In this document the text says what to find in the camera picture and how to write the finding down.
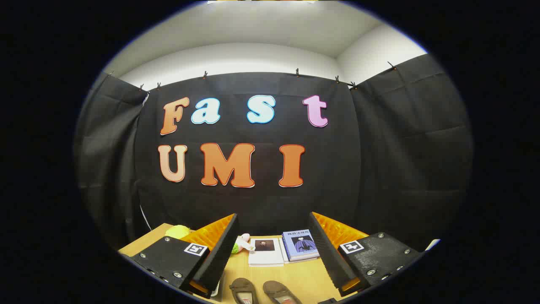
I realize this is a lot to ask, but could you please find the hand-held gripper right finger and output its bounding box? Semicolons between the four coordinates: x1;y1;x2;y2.
309;211;424;297

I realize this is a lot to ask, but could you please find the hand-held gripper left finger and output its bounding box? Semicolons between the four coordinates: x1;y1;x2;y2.
130;213;240;299

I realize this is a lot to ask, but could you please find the brown fuzzy shoe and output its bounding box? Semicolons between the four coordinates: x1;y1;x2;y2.
229;277;259;304
262;280;302;304

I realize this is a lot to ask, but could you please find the blue cover book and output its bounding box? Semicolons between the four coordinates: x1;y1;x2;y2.
282;229;320;261

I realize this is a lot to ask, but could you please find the pink plush toy green outfit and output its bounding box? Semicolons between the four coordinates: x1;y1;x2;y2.
231;233;256;255

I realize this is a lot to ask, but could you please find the dark-edged book under blue book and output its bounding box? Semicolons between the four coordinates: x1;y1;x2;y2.
278;237;321;264

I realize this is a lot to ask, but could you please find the white book with portrait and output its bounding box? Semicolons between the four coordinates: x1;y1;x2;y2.
248;237;285;267

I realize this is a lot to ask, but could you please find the yellow knitted ball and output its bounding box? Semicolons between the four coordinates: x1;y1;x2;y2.
165;225;191;240

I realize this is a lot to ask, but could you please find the row of black cloth clips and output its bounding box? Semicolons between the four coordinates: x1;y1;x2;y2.
108;61;398;91

